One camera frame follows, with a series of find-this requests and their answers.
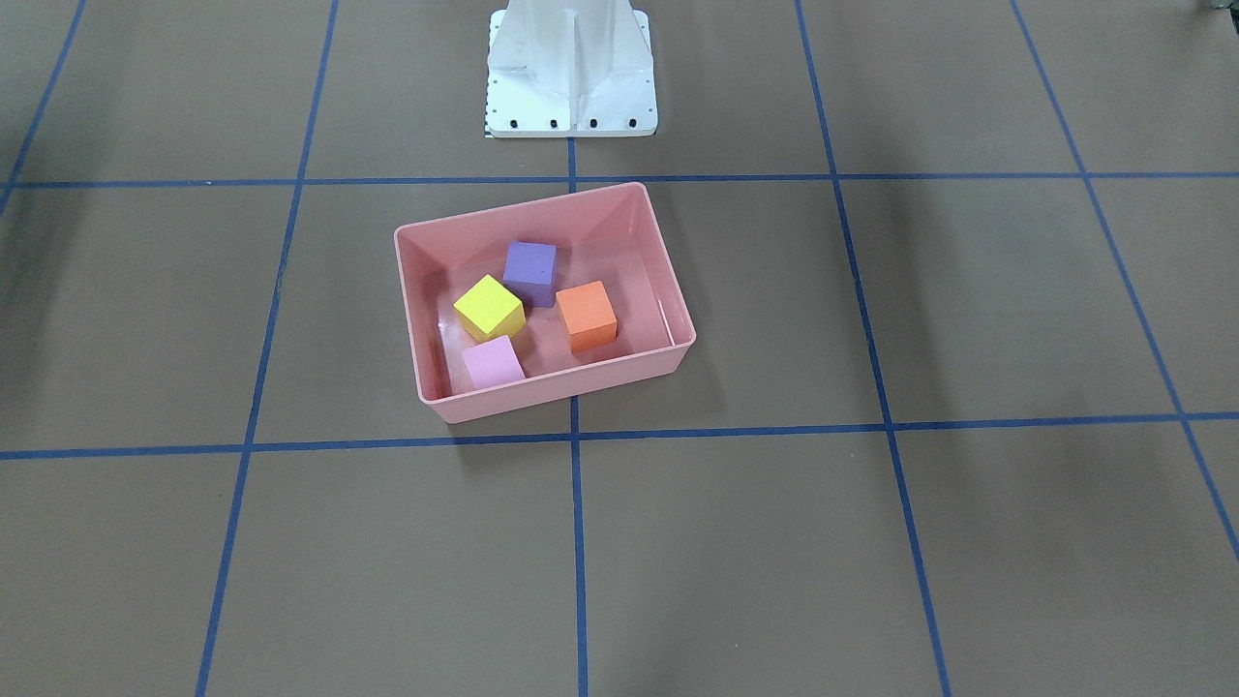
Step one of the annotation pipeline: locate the purple foam block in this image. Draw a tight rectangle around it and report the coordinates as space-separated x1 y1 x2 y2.
501 241 558 308

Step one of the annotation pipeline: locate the orange foam block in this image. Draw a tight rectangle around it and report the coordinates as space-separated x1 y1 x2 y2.
555 281 620 353

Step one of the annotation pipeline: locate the pink foam block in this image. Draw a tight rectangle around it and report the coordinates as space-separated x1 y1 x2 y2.
461 336 527 391

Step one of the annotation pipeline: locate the yellow foam block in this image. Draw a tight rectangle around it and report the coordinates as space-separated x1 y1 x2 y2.
453 275 527 343

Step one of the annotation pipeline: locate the pink plastic bin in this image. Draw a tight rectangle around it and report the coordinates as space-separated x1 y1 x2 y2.
393 182 698 423

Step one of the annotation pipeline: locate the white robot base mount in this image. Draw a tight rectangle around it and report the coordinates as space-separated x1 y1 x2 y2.
484 1 659 137

